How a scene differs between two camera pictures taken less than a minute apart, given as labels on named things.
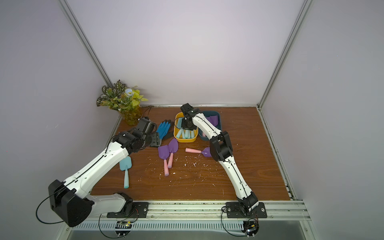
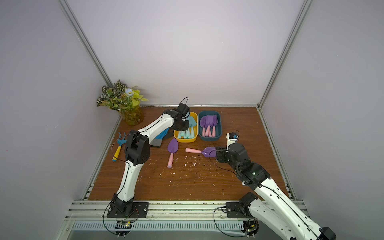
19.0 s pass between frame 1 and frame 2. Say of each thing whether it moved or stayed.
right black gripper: moved
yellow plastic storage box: stayed
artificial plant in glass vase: stayed
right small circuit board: stayed
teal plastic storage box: stayed
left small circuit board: stayed
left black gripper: moved
